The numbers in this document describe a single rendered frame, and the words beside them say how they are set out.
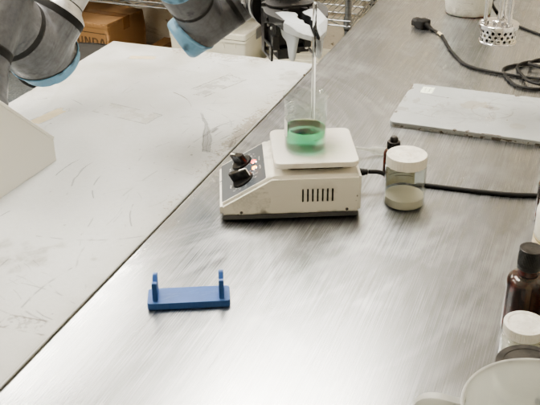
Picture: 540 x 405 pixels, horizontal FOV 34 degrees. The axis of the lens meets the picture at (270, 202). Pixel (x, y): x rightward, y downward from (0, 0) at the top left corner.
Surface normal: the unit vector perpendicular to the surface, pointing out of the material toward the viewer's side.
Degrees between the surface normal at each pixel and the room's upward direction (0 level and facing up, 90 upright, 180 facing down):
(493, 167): 0
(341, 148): 0
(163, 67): 0
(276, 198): 90
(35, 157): 90
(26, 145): 90
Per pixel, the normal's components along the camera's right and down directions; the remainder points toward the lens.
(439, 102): -0.01, -0.88
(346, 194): 0.06, 0.47
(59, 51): 0.86, 0.33
